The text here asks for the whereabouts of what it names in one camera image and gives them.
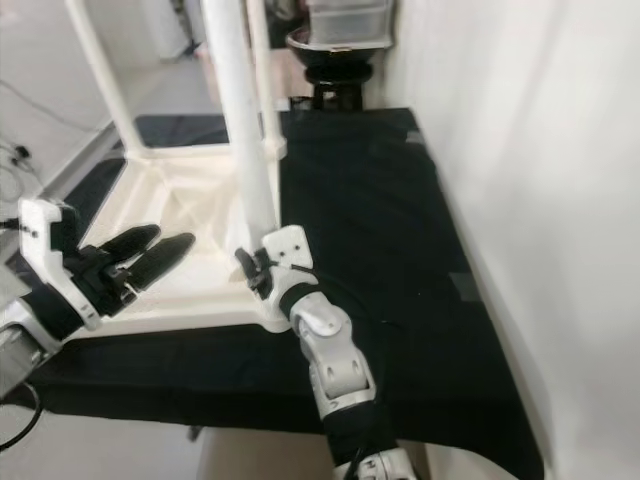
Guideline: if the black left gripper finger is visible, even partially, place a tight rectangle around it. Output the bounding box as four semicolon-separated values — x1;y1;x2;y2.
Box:
105;224;163;263
125;233;196;291

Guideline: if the white plastic children table top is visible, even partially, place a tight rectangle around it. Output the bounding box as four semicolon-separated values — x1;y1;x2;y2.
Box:
74;145;297;337

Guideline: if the black tablecloth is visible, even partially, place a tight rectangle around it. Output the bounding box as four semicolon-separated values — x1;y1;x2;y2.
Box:
0;107;547;480

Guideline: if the black round stool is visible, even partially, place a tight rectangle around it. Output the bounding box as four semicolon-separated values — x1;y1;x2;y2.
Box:
284;27;392;112

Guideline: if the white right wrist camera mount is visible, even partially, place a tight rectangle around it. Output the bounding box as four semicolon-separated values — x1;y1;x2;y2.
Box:
262;224;320;314

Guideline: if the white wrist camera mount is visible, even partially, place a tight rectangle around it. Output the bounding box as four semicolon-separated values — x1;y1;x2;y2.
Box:
262;224;320;314
19;197;104;332

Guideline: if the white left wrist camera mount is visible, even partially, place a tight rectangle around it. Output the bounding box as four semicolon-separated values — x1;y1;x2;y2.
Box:
19;197;104;332

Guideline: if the thin black power cable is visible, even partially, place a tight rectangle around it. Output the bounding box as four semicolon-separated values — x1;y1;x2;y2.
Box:
0;78;107;207

